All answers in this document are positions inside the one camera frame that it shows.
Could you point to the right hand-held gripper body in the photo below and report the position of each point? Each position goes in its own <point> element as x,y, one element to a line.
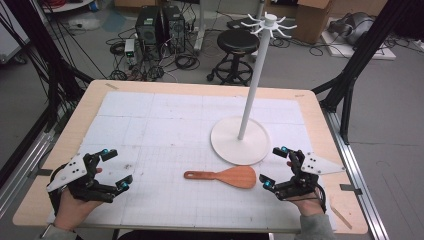
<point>308,173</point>

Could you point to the aluminium rail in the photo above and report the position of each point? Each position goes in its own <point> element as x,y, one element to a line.
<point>356,173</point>
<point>23,166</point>

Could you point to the white flat board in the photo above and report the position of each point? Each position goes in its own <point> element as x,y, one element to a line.
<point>376,53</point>

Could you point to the black computer tower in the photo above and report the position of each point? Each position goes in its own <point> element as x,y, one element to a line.
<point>148,30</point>
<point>174,28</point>

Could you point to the wooden spatula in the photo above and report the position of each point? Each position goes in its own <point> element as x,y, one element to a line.
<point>236,177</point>

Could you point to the grey bag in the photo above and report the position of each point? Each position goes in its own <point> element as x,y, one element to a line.
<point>353,28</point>

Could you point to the round white table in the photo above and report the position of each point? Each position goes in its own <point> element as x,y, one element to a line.
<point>68,5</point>

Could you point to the cardboard box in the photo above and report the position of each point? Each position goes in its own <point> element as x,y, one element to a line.
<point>313,20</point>

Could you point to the black tape piece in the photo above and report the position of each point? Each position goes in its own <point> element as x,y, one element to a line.
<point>44,172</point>
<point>350,189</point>

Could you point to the person's left hand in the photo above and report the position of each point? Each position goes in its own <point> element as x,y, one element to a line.
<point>75,211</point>

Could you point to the grey metal stand pole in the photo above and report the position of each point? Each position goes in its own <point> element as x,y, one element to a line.
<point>199,25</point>

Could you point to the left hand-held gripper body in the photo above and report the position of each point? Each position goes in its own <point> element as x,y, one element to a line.
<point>71,171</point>

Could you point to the thin wooden stick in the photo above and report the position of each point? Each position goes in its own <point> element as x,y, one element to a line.
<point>340,216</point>

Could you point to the beige tape piece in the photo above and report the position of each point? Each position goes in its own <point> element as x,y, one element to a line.
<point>111,86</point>

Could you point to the black round stool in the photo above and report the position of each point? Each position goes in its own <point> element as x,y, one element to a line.
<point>237,41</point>

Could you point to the small grey power supply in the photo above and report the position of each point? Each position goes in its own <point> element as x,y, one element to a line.
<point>129,50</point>

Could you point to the white grid mat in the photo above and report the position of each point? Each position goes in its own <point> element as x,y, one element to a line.
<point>173,133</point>

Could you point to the white hook rack stand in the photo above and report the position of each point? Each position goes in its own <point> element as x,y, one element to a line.
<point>248,100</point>

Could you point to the person's right hand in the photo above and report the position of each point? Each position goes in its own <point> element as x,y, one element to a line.
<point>310,206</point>

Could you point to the black metal frame stand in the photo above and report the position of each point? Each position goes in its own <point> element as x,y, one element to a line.
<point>55,76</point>
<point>360,60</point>

